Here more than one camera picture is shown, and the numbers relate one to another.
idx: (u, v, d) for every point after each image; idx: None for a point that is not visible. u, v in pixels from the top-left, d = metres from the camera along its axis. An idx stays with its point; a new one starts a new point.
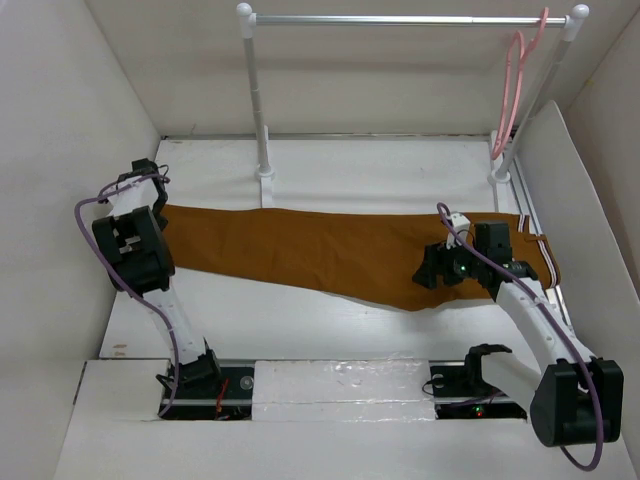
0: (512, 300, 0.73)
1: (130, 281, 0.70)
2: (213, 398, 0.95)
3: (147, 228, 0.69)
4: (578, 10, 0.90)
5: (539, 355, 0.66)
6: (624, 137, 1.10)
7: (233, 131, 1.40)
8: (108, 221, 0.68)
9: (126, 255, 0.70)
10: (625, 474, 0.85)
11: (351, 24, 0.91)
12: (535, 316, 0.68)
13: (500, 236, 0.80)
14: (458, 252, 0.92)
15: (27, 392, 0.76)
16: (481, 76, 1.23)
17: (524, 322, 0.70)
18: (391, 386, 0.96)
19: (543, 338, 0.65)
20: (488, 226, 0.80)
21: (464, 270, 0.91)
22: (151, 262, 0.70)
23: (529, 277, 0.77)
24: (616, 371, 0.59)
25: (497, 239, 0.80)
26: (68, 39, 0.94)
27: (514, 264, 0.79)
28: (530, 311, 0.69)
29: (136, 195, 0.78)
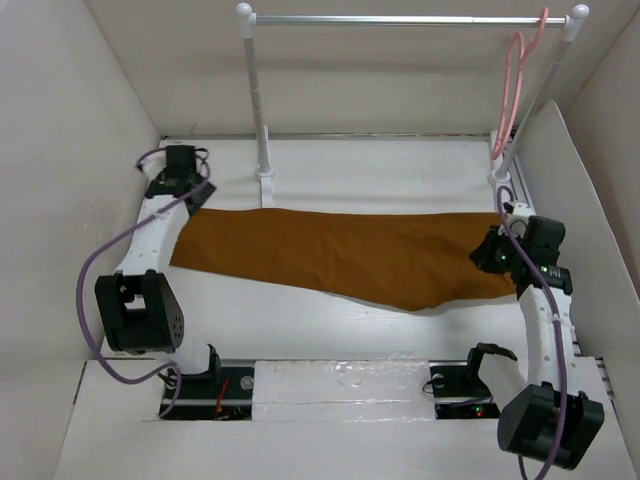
0: (532, 308, 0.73)
1: (129, 347, 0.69)
2: (213, 398, 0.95)
3: (155, 297, 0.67)
4: (577, 10, 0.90)
5: (531, 367, 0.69)
6: (625, 137, 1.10)
7: (232, 131, 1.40)
8: (114, 283, 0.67)
9: (129, 316, 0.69)
10: (625, 474, 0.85)
11: (351, 23, 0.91)
12: (546, 335, 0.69)
13: (549, 236, 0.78)
14: (506, 243, 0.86)
15: (27, 392, 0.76)
16: (481, 77, 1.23)
17: (533, 333, 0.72)
18: (391, 386, 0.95)
19: (542, 357, 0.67)
20: (541, 224, 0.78)
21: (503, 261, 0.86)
22: (152, 332, 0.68)
23: (561, 290, 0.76)
24: (596, 417, 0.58)
25: (544, 239, 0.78)
26: (68, 39, 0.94)
27: (552, 270, 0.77)
28: (542, 329, 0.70)
29: (159, 231, 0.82)
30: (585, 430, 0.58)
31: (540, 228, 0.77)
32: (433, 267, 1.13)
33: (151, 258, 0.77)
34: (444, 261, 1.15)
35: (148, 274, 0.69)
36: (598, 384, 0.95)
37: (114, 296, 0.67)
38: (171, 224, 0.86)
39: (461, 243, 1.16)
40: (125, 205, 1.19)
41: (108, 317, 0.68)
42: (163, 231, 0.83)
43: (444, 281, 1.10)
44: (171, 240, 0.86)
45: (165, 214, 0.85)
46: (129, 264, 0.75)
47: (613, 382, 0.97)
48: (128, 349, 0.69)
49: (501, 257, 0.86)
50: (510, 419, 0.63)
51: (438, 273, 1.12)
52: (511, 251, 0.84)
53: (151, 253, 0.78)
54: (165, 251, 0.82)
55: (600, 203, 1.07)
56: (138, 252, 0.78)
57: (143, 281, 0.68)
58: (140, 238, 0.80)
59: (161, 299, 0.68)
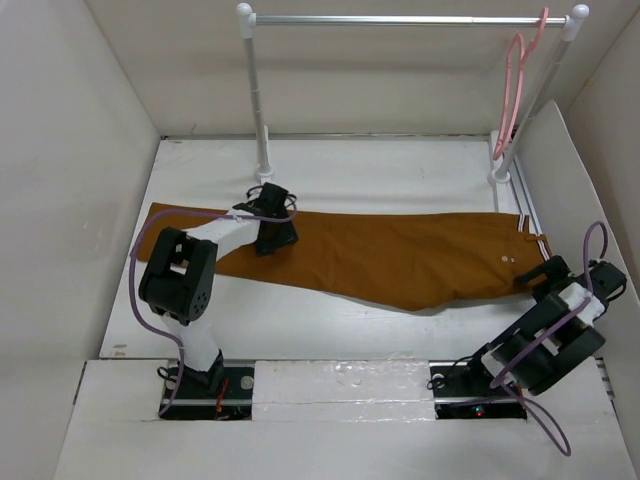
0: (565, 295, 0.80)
1: (155, 300, 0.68)
2: (213, 398, 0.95)
3: (200, 264, 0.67)
4: (577, 9, 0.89)
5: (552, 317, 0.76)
6: (625, 137, 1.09)
7: (233, 131, 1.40)
8: (174, 235, 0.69)
9: (169, 271, 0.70)
10: (626, 474, 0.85)
11: (351, 23, 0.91)
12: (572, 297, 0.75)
13: (607, 276, 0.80)
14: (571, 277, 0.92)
15: (26, 392, 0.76)
16: (481, 77, 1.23)
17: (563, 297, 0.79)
18: (391, 386, 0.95)
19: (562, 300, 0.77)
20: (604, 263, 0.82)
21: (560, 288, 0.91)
22: (177, 293, 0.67)
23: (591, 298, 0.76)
24: (590, 342, 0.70)
25: (600, 275, 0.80)
26: (68, 39, 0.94)
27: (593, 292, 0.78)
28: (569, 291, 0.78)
29: (231, 226, 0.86)
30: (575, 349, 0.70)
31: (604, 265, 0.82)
32: (433, 267, 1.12)
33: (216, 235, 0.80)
34: (444, 261, 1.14)
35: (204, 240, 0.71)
36: (598, 385, 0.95)
37: (171, 240, 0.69)
38: (242, 231, 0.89)
39: (462, 243, 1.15)
40: (126, 206, 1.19)
41: (153, 261, 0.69)
42: (234, 228, 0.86)
43: (444, 281, 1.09)
44: (235, 243, 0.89)
45: (243, 218, 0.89)
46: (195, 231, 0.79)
47: (613, 383, 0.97)
48: (153, 302, 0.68)
49: None
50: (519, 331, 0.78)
51: (438, 273, 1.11)
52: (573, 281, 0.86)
53: (217, 232, 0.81)
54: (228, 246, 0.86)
55: (600, 204, 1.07)
56: (209, 229, 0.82)
57: (199, 242, 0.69)
58: (215, 223, 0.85)
59: (204, 268, 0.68)
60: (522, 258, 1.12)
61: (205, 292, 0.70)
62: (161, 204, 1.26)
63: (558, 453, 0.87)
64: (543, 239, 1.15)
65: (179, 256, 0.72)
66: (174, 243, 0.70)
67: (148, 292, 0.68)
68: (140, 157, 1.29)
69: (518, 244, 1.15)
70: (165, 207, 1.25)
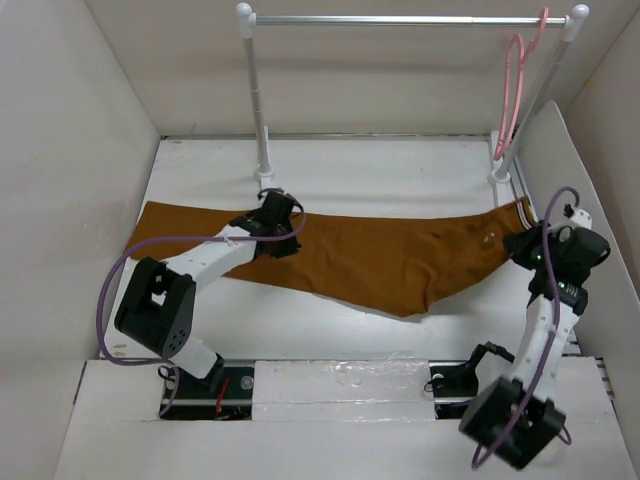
0: (536, 309, 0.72)
1: (132, 334, 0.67)
2: (213, 398, 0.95)
3: (176, 304, 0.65)
4: (577, 9, 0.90)
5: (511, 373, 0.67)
6: (625, 137, 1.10)
7: (233, 131, 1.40)
8: (153, 269, 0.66)
9: (147, 304, 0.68)
10: (625, 474, 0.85)
11: (351, 23, 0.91)
12: (536, 340, 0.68)
13: (582, 258, 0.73)
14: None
15: (26, 392, 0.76)
16: (480, 77, 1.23)
17: (526, 337, 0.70)
18: (391, 386, 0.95)
19: (525, 356, 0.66)
20: (579, 239, 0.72)
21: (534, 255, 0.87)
22: (151, 331, 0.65)
23: (570, 308, 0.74)
24: (556, 424, 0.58)
25: (575, 257, 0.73)
26: (68, 38, 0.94)
27: (568, 288, 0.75)
28: (536, 333, 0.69)
29: (218, 251, 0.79)
30: (541, 434, 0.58)
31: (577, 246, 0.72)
32: (427, 270, 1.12)
33: (198, 266, 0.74)
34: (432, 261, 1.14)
35: (184, 275, 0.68)
36: (597, 385, 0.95)
37: (150, 272, 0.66)
38: (232, 255, 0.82)
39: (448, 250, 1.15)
40: (126, 206, 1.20)
41: (129, 293, 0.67)
42: (220, 254, 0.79)
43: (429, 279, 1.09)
44: (225, 266, 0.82)
45: (235, 240, 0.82)
46: (177, 262, 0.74)
47: (613, 383, 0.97)
48: (131, 334, 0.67)
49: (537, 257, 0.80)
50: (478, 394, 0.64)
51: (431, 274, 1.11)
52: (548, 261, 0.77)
53: (200, 263, 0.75)
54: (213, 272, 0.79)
55: (599, 204, 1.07)
56: (191, 256, 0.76)
57: (176, 281, 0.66)
58: (202, 247, 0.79)
59: (180, 307, 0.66)
60: (502, 228, 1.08)
61: (183, 325, 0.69)
62: (157, 202, 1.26)
63: (559, 452, 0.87)
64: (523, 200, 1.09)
65: (158, 286, 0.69)
66: (151, 278, 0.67)
67: (124, 326, 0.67)
68: (140, 157, 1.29)
69: (498, 215, 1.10)
70: (161, 205, 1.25)
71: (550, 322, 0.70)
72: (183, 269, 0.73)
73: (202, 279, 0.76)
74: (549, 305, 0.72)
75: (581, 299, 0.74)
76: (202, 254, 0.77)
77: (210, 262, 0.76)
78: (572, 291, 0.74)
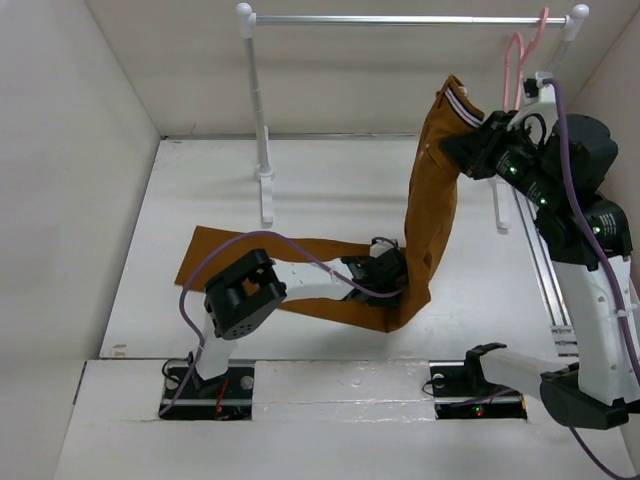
0: (585, 287, 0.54)
1: (212, 303, 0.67)
2: (213, 398, 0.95)
3: (258, 303, 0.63)
4: (577, 9, 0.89)
5: (593, 377, 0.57)
6: (625, 137, 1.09)
7: (233, 131, 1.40)
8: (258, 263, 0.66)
9: (239, 287, 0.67)
10: (626, 474, 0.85)
11: (352, 23, 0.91)
12: (606, 333, 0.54)
13: (593, 168, 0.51)
14: (519, 141, 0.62)
15: (26, 392, 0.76)
16: (481, 77, 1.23)
17: (585, 325, 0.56)
18: (391, 386, 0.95)
19: (609, 362, 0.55)
20: (588, 154, 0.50)
21: (511, 175, 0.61)
22: (225, 312, 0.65)
23: (619, 257, 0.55)
24: None
25: (587, 171, 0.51)
26: (68, 37, 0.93)
27: (605, 222, 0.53)
28: (604, 329, 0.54)
29: (318, 276, 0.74)
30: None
31: (590, 164, 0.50)
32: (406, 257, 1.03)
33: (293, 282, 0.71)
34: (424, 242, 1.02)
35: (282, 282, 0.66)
36: None
37: (257, 264, 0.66)
38: (326, 290, 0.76)
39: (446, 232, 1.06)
40: (126, 206, 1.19)
41: (233, 265, 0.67)
42: (319, 280, 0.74)
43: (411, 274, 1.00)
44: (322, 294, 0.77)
45: (337, 276, 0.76)
46: (282, 268, 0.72)
47: None
48: (211, 303, 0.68)
49: (509, 171, 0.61)
50: (561, 401, 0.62)
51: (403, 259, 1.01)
52: (556, 195, 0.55)
53: (298, 280, 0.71)
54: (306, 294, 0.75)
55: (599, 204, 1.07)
56: (295, 269, 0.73)
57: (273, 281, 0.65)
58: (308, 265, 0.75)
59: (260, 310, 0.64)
60: (439, 133, 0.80)
61: (253, 326, 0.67)
62: (203, 228, 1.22)
63: (558, 452, 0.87)
64: (450, 82, 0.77)
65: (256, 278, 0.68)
66: (254, 265, 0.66)
67: (211, 291, 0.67)
68: (140, 157, 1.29)
69: (433, 121, 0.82)
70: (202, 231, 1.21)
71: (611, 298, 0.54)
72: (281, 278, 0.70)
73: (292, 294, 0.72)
74: (600, 272, 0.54)
75: (619, 223, 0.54)
76: (307, 273, 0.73)
77: (306, 286, 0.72)
78: (607, 221, 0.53)
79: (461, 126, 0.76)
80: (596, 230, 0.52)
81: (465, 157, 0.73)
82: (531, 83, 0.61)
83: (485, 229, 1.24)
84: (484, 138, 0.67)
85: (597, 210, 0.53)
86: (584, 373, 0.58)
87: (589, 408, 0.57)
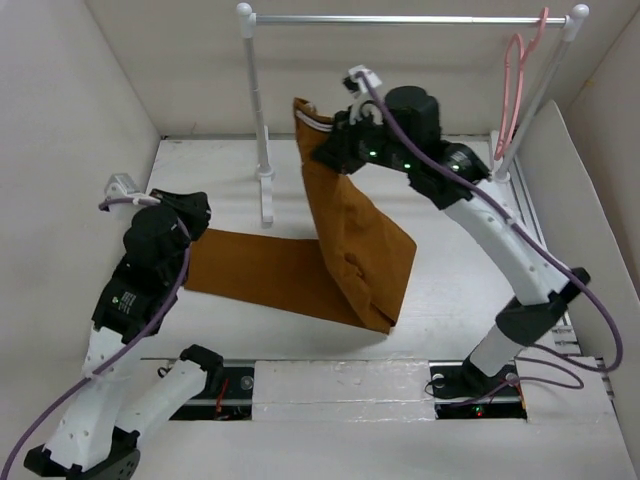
0: (475, 216, 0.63)
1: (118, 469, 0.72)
2: (213, 398, 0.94)
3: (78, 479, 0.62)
4: (577, 10, 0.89)
5: (521, 285, 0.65)
6: (625, 136, 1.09)
7: (233, 131, 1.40)
8: (42, 464, 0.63)
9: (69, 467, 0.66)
10: (626, 474, 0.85)
11: (352, 23, 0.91)
12: (510, 241, 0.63)
13: (427, 125, 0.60)
14: (369, 128, 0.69)
15: (26, 393, 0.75)
16: (480, 77, 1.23)
17: (493, 247, 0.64)
18: (391, 386, 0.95)
19: (525, 265, 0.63)
20: (420, 115, 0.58)
21: (376, 156, 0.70)
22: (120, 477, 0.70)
23: (483, 178, 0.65)
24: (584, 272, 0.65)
25: (426, 128, 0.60)
26: (67, 38, 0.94)
27: (459, 159, 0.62)
28: (505, 241, 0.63)
29: (95, 401, 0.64)
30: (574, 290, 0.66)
31: (423, 121, 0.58)
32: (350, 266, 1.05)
33: (79, 449, 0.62)
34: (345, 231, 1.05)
35: (76, 456, 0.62)
36: (597, 385, 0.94)
37: (41, 468, 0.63)
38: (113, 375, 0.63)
39: (373, 211, 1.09)
40: None
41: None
42: (98, 402, 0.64)
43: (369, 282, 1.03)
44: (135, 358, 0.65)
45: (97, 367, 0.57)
46: (57, 439, 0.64)
47: (613, 382, 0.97)
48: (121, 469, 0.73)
49: (373, 153, 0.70)
50: (518, 328, 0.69)
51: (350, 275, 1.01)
52: (413, 157, 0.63)
53: (81, 435, 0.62)
54: (111, 400, 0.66)
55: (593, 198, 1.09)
56: (71, 426, 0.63)
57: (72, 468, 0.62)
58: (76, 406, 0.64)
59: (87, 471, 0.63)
60: (306, 149, 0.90)
61: (121, 462, 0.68)
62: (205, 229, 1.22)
63: (558, 453, 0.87)
64: (296, 104, 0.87)
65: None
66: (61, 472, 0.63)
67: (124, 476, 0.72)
68: (140, 157, 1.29)
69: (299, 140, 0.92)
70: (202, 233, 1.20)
71: (496, 214, 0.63)
72: (67, 461, 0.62)
73: (101, 433, 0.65)
74: (476, 198, 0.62)
75: (471, 156, 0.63)
76: (79, 421, 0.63)
77: (95, 427, 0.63)
78: (461, 159, 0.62)
79: (321, 136, 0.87)
80: (456, 168, 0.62)
81: (335, 159, 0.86)
82: (348, 79, 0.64)
83: None
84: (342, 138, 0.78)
85: (452, 152, 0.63)
86: (517, 285, 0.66)
87: (540, 317, 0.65)
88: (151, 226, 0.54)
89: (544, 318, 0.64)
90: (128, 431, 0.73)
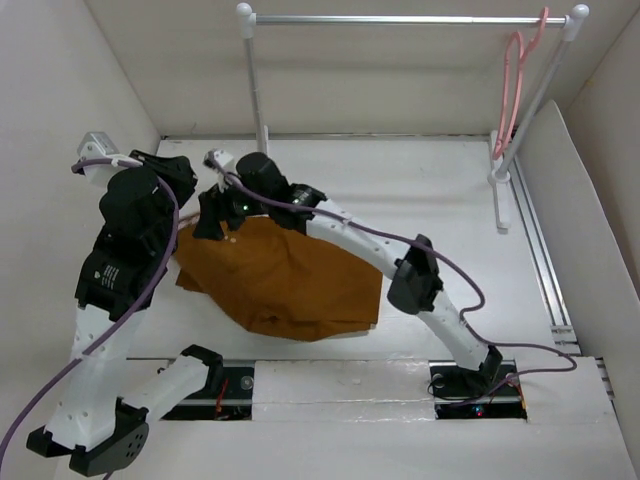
0: (322, 230, 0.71)
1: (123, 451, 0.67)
2: (213, 398, 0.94)
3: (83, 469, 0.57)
4: (577, 9, 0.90)
5: (383, 266, 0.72)
6: (625, 136, 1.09)
7: (233, 131, 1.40)
8: (45, 446, 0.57)
9: None
10: (625, 474, 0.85)
11: (352, 23, 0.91)
12: (352, 235, 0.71)
13: (271, 176, 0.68)
14: (236, 193, 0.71)
15: (26, 392, 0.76)
16: (480, 77, 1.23)
17: (348, 246, 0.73)
18: (391, 386, 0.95)
19: (370, 248, 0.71)
20: (261, 174, 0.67)
21: (249, 211, 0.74)
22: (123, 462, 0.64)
23: (321, 200, 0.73)
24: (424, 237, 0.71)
25: (271, 179, 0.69)
26: (68, 38, 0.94)
27: (299, 194, 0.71)
28: (349, 238, 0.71)
29: (89, 384, 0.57)
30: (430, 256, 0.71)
31: (264, 177, 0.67)
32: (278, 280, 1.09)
33: (80, 432, 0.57)
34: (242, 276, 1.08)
35: (79, 436, 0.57)
36: (596, 385, 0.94)
37: (44, 450, 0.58)
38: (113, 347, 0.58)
39: (261, 242, 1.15)
40: None
41: None
42: (93, 385, 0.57)
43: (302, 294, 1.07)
44: (128, 342, 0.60)
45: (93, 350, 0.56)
46: (56, 420, 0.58)
47: (613, 383, 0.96)
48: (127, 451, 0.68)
49: (246, 208, 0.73)
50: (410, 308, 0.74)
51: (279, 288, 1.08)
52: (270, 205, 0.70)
53: (80, 417, 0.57)
54: (111, 378, 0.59)
55: (590, 197, 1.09)
56: (68, 408, 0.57)
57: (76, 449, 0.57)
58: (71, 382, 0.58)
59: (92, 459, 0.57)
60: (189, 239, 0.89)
61: (129, 438, 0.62)
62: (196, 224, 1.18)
63: (558, 453, 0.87)
64: None
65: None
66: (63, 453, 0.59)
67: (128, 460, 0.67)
68: None
69: None
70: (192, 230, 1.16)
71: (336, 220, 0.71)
72: (69, 442, 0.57)
73: (105, 411, 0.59)
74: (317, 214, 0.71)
75: (309, 190, 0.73)
76: (77, 402, 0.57)
77: (94, 407, 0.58)
78: (302, 192, 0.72)
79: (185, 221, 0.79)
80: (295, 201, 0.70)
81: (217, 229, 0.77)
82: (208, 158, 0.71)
83: (485, 229, 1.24)
84: (217, 209, 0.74)
85: (295, 193, 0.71)
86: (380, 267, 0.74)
87: (403, 294, 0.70)
88: (129, 190, 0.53)
89: (407, 293, 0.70)
90: (136, 407, 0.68)
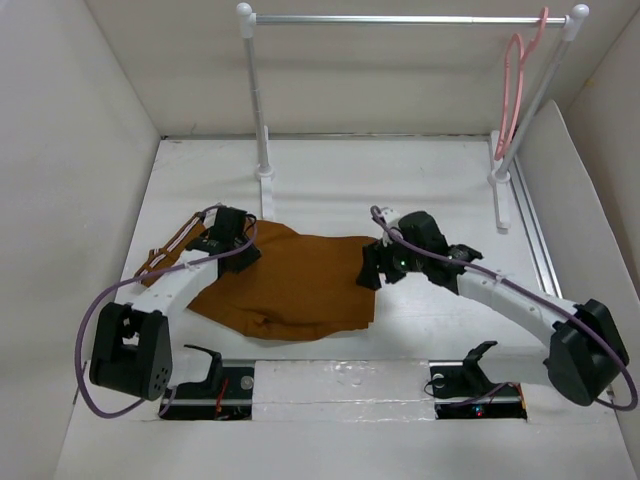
0: (475, 285, 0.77)
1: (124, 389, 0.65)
2: (213, 398, 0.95)
3: (147, 337, 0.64)
4: (577, 9, 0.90)
5: (539, 330, 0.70)
6: (625, 135, 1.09)
7: (233, 131, 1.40)
8: (119, 313, 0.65)
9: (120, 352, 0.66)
10: (625, 474, 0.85)
11: (353, 23, 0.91)
12: (506, 293, 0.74)
13: (429, 231, 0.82)
14: (397, 248, 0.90)
15: (26, 392, 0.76)
16: (480, 77, 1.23)
17: (500, 303, 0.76)
18: (391, 386, 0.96)
19: (526, 308, 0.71)
20: (418, 229, 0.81)
21: (405, 265, 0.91)
22: (133, 379, 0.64)
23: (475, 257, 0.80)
24: (599, 308, 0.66)
25: (429, 234, 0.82)
26: (68, 37, 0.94)
27: (455, 252, 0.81)
28: (499, 293, 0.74)
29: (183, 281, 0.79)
30: (604, 325, 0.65)
31: (422, 233, 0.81)
32: (277, 285, 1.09)
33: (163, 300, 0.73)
34: (232, 286, 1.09)
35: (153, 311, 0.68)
36: None
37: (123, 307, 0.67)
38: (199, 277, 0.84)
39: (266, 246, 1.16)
40: (126, 207, 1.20)
41: (100, 342, 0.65)
42: (186, 281, 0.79)
43: (299, 298, 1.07)
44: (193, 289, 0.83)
45: (194, 264, 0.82)
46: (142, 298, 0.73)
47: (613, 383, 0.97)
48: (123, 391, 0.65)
49: (402, 263, 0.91)
50: (569, 382, 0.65)
51: (276, 293, 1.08)
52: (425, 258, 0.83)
53: (165, 296, 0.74)
54: (186, 294, 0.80)
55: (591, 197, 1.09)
56: (157, 291, 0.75)
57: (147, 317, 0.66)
58: (164, 280, 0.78)
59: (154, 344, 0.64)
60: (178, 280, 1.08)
61: (162, 363, 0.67)
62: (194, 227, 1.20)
63: (558, 453, 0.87)
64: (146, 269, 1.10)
65: (126, 329, 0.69)
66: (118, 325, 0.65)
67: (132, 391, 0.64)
68: (140, 157, 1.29)
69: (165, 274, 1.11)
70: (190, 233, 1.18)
71: (487, 276, 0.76)
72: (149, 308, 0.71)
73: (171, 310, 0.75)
74: (469, 271, 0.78)
75: (465, 250, 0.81)
76: (166, 286, 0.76)
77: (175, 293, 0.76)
78: (460, 252, 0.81)
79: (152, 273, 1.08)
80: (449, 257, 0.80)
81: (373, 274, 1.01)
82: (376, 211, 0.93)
83: (485, 229, 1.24)
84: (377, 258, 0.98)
85: (452, 250, 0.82)
86: (541, 335, 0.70)
87: (572, 370, 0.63)
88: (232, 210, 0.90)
89: (586, 367, 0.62)
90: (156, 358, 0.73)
